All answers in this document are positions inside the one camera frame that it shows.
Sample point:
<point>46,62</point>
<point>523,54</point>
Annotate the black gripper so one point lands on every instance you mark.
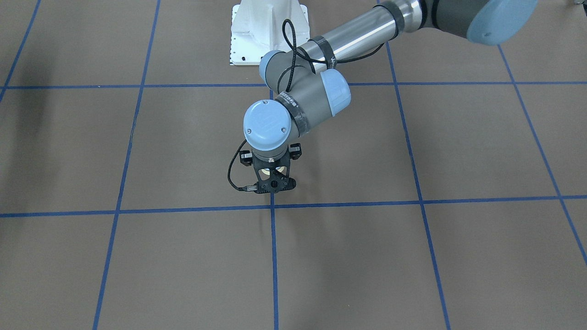
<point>246,158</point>

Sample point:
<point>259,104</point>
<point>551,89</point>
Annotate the blue cream call bell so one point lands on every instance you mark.
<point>266,173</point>

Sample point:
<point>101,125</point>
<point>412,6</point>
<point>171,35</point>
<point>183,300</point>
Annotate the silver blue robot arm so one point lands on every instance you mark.
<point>309,89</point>

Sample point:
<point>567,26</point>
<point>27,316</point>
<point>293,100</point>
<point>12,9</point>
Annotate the white central pedestal column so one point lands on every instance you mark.
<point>256,28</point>

